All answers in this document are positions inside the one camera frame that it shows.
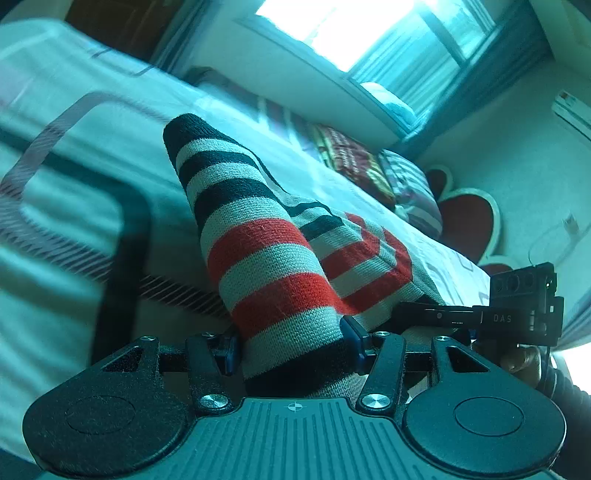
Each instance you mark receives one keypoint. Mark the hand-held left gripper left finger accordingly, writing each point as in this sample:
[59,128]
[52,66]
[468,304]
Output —
[227,353]

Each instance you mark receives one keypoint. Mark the striped pillow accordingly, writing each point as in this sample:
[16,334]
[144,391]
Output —
[413,194]

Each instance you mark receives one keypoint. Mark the patterned bed sheet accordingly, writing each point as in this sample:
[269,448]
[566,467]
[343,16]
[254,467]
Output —
[69,217]

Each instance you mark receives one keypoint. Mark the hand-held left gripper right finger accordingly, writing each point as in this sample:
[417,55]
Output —
[353,341]

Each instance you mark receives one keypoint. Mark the person's right hand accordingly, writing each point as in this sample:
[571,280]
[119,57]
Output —
[521,364]

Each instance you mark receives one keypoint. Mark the light blue pillow on windowsill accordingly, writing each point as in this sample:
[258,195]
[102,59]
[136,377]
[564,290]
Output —
[390,104]

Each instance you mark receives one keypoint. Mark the striped mattress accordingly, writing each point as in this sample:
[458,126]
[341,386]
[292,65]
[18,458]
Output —
[272,117]

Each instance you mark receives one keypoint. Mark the window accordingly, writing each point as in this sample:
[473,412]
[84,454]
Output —
[369,32]

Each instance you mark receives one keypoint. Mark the striped knit sweater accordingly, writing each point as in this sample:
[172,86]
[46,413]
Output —
[268,258]

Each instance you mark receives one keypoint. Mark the white air conditioner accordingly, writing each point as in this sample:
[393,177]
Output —
[575,113]

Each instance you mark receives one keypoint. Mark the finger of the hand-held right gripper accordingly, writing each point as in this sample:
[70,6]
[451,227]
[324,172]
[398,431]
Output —
[438,316]

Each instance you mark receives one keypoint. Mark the teal curtain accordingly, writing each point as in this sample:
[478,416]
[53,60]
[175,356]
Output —
[182,32]
[489,69]

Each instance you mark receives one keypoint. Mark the red patterned pillow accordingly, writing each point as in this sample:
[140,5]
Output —
[353,161]

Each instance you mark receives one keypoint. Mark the person's right forearm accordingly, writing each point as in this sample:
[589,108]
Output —
[572,397]

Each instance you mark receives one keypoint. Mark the red scalloped headboard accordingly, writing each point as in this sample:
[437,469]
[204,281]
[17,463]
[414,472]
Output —
[468,226]

